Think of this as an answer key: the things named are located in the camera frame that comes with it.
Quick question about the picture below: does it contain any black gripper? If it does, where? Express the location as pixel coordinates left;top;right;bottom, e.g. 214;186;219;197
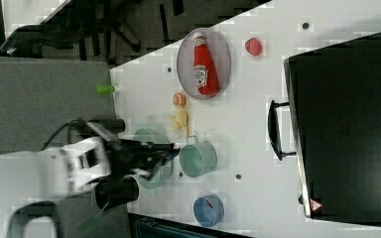
107;139;181;180

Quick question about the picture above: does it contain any black toaster oven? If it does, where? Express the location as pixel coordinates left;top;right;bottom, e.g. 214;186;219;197
283;32;381;226

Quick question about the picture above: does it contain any green perforated colander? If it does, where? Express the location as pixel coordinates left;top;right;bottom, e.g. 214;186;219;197
133;128;173;189

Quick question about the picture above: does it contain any peeled banana toy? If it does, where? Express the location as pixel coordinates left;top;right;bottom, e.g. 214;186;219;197
169;105;189;137

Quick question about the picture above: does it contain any green mug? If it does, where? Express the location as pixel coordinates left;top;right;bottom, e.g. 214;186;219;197
180;135;217;178

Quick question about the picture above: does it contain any orange slice toy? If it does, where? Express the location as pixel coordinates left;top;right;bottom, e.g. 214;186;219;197
173;93;187;107

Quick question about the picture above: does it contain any red toy in cup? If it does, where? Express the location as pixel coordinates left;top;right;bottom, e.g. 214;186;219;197
206;200;214;209

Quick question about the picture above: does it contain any blue cup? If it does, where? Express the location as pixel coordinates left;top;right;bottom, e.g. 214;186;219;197
192;194;224;227

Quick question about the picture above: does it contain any red ketchup bottle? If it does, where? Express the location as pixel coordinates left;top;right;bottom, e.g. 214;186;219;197
193;32;219;96

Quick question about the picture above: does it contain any lilac round plate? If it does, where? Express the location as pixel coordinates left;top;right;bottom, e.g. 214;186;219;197
177;28;231;100

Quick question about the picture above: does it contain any red strawberry toy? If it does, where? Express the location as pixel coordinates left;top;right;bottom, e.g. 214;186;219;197
245;38;263;57

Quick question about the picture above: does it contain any large black cylinder post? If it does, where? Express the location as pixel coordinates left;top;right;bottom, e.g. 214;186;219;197
95;177;139;209

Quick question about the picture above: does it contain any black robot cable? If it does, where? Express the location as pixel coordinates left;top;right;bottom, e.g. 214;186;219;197
42;119;90;151

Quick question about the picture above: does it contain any green cap post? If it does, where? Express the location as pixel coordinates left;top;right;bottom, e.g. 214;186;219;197
96;84;116;94

